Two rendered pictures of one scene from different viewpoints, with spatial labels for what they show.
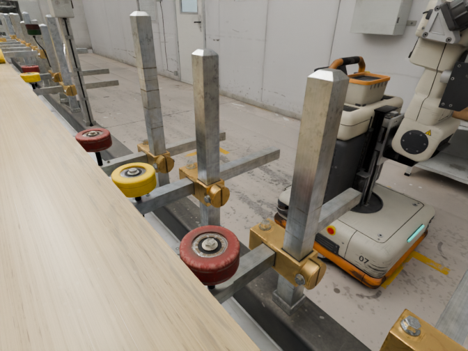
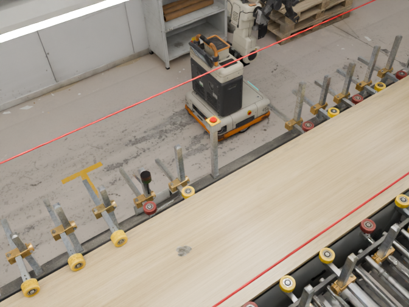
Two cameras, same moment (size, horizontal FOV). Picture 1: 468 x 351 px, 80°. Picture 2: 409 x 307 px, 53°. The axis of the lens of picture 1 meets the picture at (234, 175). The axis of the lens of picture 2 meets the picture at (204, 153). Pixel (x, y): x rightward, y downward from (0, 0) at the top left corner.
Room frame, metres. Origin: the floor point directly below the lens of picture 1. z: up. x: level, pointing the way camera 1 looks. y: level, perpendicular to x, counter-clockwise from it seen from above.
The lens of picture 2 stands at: (1.04, 2.52, 2.89)
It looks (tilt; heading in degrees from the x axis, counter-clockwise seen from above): 47 degrees down; 279
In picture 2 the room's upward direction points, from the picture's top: 3 degrees counter-clockwise
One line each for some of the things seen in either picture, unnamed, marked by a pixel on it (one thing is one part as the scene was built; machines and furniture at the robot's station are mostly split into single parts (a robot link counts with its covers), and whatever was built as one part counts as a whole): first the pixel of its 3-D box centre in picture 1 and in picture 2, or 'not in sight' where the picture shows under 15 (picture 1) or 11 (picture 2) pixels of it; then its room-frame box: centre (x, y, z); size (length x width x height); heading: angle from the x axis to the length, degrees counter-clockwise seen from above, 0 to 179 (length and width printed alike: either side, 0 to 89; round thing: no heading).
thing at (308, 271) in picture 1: (285, 253); (341, 97); (0.35, -0.09, 0.81); 0.14 x 0.06 x 0.05; 41
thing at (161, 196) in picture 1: (216, 175); (312, 105); (0.59, 0.04, 0.83); 0.43 x 0.03 x 0.04; 131
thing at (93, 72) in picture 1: (72, 74); (136, 191); (1.75, 1.00, 0.84); 0.43 x 0.03 x 0.04; 131
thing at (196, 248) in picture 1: (210, 271); (356, 103); (0.27, 0.03, 0.85); 0.08 x 0.08 x 0.11
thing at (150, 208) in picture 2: (33, 76); (150, 211); (1.62, 1.15, 0.85); 0.08 x 0.08 x 0.11
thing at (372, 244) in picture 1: (351, 214); (226, 104); (1.31, -0.70, 0.16); 0.67 x 0.64 x 0.25; 40
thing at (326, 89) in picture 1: (301, 229); (346, 89); (0.34, -0.11, 0.88); 0.04 x 0.04 x 0.48; 41
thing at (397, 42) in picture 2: not in sight; (390, 61); (-0.04, -0.43, 0.92); 0.04 x 0.04 x 0.48; 41
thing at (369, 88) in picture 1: (363, 88); (216, 48); (1.40, -0.62, 0.87); 0.23 x 0.15 x 0.11; 130
